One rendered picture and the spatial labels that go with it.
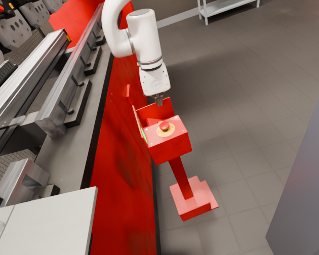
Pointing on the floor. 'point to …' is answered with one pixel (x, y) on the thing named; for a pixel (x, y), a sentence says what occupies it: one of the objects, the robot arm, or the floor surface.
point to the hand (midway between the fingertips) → (159, 100)
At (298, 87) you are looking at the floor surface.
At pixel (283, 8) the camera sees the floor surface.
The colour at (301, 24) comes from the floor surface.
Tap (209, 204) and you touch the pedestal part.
